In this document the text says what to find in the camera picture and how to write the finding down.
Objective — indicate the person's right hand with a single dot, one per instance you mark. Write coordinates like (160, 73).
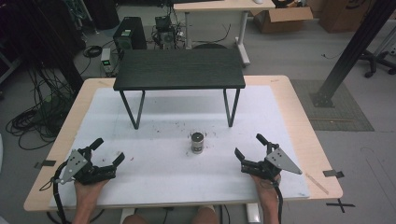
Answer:
(267, 187)

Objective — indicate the black metal post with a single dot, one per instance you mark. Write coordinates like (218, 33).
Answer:
(351, 51)

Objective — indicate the white table mat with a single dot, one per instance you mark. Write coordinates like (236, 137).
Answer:
(174, 180)

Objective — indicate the white table leg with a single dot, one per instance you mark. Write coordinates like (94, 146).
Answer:
(252, 213)
(126, 215)

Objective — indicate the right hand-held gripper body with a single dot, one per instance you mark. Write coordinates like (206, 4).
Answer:
(270, 165)

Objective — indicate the grey floor mat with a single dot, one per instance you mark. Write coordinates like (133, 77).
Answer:
(342, 118)

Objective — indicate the black computer tower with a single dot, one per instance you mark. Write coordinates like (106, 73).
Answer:
(130, 32)

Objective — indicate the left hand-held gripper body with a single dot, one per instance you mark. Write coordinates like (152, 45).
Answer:
(81, 170)

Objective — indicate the white-legged wooden desk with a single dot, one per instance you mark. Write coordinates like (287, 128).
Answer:
(224, 5)

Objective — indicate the light wooden table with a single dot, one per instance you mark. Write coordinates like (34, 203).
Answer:
(314, 140)

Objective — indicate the black office chair base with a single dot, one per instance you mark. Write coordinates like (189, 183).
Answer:
(375, 62)

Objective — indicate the person's left hand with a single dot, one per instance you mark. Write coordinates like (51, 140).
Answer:
(88, 190)

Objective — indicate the person's knee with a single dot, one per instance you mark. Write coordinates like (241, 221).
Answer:
(134, 219)
(205, 216)

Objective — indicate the black shelf with metal legs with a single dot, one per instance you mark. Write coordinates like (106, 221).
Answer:
(179, 70)

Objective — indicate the grey power supply unit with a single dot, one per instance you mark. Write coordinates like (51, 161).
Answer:
(106, 60)

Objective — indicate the black tape piece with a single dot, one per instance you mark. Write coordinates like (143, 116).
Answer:
(46, 163)
(333, 173)

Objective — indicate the person's right knee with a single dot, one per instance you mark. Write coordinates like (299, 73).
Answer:
(205, 216)

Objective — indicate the open cardboard box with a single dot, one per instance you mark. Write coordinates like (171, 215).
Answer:
(280, 20)

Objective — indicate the person's left knee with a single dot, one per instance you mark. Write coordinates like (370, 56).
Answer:
(134, 219)

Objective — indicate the thin wooden stick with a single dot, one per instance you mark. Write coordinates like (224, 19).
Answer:
(316, 183)

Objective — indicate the black curtain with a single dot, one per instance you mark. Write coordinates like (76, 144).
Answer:
(37, 31)

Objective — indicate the tall cardboard box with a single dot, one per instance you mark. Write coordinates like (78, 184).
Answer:
(342, 15)

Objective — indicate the small metal can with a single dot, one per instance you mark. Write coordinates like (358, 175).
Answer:
(197, 143)

